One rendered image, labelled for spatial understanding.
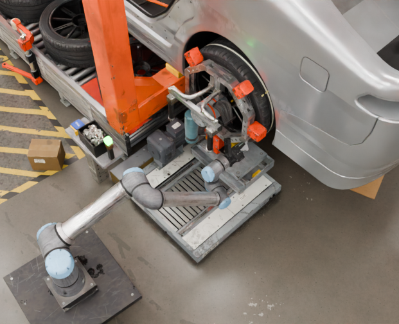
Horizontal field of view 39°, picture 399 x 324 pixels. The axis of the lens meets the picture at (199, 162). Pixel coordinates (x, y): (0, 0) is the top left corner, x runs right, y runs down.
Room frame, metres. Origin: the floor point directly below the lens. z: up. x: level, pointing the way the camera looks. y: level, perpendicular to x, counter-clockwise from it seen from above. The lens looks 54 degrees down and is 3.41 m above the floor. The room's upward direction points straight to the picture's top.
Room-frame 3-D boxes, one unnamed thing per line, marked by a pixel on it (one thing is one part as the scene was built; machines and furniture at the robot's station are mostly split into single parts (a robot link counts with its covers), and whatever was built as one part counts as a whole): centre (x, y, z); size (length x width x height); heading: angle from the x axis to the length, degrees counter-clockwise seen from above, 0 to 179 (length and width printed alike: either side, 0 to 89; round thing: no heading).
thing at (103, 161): (2.28, 0.71, 0.44); 0.43 x 0.17 x 0.03; 44
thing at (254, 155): (2.39, -0.24, 0.32); 0.40 x 0.30 x 0.28; 44
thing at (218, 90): (2.12, -0.10, 1.03); 0.19 x 0.18 x 0.11; 134
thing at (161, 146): (2.43, 0.17, 0.26); 0.42 x 0.18 x 0.35; 134
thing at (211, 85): (2.26, 0.04, 1.03); 0.19 x 0.18 x 0.11; 134
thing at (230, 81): (2.27, -0.12, 0.85); 0.54 x 0.07 x 0.54; 44
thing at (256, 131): (2.05, -0.34, 0.85); 0.09 x 0.08 x 0.07; 44
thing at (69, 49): (3.47, 0.93, 0.39); 0.66 x 0.66 x 0.24
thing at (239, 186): (2.39, -0.24, 0.13); 0.50 x 0.36 x 0.10; 44
